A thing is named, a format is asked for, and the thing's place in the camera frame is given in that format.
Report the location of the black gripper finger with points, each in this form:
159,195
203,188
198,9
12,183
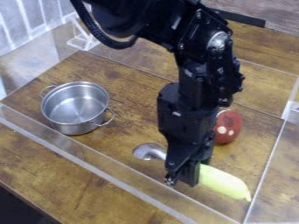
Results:
189,174
207,147

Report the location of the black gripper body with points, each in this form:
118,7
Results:
183,126

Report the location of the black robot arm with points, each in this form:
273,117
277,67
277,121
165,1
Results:
195,34

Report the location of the red toy mushroom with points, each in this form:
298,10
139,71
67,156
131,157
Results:
229,126

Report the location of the small steel pot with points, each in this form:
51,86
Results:
77,107

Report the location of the black strip on table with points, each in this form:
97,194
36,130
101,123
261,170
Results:
242,18

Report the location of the clear acrylic triangle stand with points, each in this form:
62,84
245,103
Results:
83,40

